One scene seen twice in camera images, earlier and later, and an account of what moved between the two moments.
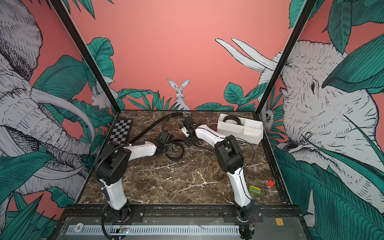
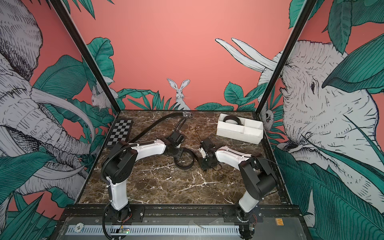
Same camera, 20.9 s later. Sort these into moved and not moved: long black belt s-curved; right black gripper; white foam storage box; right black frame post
Moved: right black gripper
Not moved: long black belt s-curved; right black frame post; white foam storage box
